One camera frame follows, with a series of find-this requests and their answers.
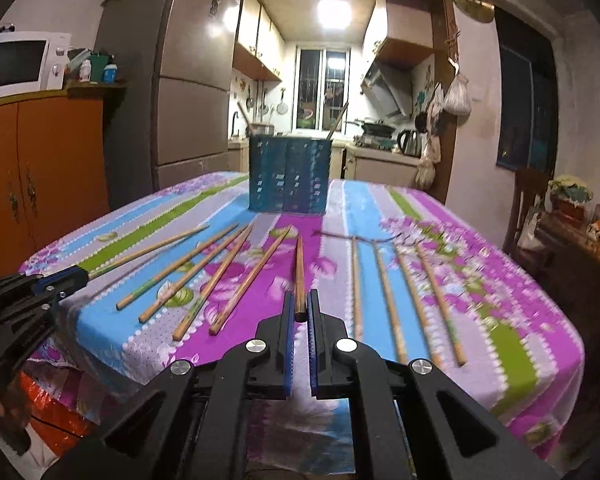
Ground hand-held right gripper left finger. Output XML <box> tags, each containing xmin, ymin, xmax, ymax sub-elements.
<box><xmin>40</xmin><ymin>290</ymin><xmax>297</xmax><ymax>480</ymax></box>

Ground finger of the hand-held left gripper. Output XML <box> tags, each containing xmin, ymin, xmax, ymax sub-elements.
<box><xmin>0</xmin><ymin>266</ymin><xmax>89</xmax><ymax>306</ymax></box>
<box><xmin>0</xmin><ymin>287</ymin><xmax>67</xmax><ymax>342</ymax></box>

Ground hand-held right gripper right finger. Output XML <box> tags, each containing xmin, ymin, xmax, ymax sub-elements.
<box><xmin>306</xmin><ymin>289</ymin><xmax>561</xmax><ymax>480</ymax></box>

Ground dark brown chopstick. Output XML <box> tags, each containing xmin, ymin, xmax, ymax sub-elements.
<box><xmin>294</xmin><ymin>236</ymin><xmax>307</xmax><ymax>322</ymax></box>

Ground pale bamboo chopstick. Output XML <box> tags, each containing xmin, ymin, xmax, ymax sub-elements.
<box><xmin>86</xmin><ymin>225</ymin><xmax>210</xmax><ymax>281</ymax></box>
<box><xmin>414</xmin><ymin>244</ymin><xmax>468</xmax><ymax>367</ymax></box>
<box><xmin>209</xmin><ymin>226</ymin><xmax>293</xmax><ymax>337</ymax></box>

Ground group of wooden chopsticks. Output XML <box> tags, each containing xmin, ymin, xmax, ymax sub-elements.
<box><xmin>116</xmin><ymin>223</ymin><xmax>443</xmax><ymax>368</ymax></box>

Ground blue plastic utensil basket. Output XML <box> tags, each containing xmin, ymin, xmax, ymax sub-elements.
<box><xmin>248</xmin><ymin>134</ymin><xmax>331</xmax><ymax>216</ymax></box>

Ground person's left hand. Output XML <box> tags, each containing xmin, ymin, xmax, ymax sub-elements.
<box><xmin>0</xmin><ymin>385</ymin><xmax>32</xmax><ymax>456</ymax></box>

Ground orange plastic sheet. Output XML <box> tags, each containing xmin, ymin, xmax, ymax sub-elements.
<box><xmin>17</xmin><ymin>367</ymin><xmax>106</xmax><ymax>456</ymax></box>

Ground floral striped tablecloth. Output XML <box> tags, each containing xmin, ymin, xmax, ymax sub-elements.
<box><xmin>19</xmin><ymin>170</ymin><xmax>586</xmax><ymax>463</ymax></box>

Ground orange wooden cabinet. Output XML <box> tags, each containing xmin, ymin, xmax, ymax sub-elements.
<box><xmin>0</xmin><ymin>92</ymin><xmax>112</xmax><ymax>283</ymax></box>

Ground white microwave oven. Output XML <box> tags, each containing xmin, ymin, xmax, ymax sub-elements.
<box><xmin>0</xmin><ymin>31</ymin><xmax>67</xmax><ymax>103</ymax></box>

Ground grey refrigerator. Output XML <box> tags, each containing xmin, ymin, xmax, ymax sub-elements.
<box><xmin>95</xmin><ymin>0</ymin><xmax>242</xmax><ymax>211</ymax></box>

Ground electric kettle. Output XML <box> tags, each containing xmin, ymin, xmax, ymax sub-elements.
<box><xmin>397</xmin><ymin>129</ymin><xmax>427</xmax><ymax>158</ymax></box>

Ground thin brown stick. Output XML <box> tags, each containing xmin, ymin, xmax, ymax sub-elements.
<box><xmin>326</xmin><ymin>101</ymin><xmax>351</xmax><ymax>141</ymax></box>
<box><xmin>236</xmin><ymin>101</ymin><xmax>254</xmax><ymax>137</ymax></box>

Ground gas stove with wok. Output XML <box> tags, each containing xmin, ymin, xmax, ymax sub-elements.
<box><xmin>352</xmin><ymin>117</ymin><xmax>398</xmax><ymax>147</ymax></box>

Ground hanging cloth bags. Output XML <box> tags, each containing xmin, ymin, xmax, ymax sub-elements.
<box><xmin>414</xmin><ymin>82</ymin><xmax>448</xmax><ymax>191</ymax></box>

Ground wooden chair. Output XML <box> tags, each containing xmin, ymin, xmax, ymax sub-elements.
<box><xmin>502</xmin><ymin>167</ymin><xmax>553</xmax><ymax>261</ymax></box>

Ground kitchen window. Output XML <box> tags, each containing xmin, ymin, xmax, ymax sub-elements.
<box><xmin>295</xmin><ymin>46</ymin><xmax>352</xmax><ymax>133</ymax></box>

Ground dark wooden side table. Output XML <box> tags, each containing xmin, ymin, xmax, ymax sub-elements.
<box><xmin>522</xmin><ymin>205</ymin><xmax>600</xmax><ymax>411</ymax></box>

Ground metal range hood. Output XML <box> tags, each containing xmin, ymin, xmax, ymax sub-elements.
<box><xmin>360</xmin><ymin>57</ymin><xmax>413</xmax><ymax>118</ymax></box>

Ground white hanging plastic bag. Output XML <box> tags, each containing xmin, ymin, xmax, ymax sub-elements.
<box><xmin>442</xmin><ymin>74</ymin><xmax>473</xmax><ymax>116</ymax></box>

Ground upper kitchen cabinets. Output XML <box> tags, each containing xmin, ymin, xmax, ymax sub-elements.
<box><xmin>232</xmin><ymin>0</ymin><xmax>286</xmax><ymax>82</ymax></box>

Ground flower basket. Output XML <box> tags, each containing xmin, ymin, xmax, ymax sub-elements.
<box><xmin>549</xmin><ymin>175</ymin><xmax>595</xmax><ymax>223</ymax></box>

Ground dark window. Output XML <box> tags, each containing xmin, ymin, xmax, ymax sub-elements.
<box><xmin>495</xmin><ymin>7</ymin><xmax>561</xmax><ymax>171</ymax></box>

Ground ceiling light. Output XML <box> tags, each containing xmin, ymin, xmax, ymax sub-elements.
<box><xmin>314</xmin><ymin>0</ymin><xmax>353</xmax><ymax>31</ymax></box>

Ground round gold wall plate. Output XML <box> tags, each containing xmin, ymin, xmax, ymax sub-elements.
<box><xmin>450</xmin><ymin>0</ymin><xmax>496</xmax><ymax>23</ymax></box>

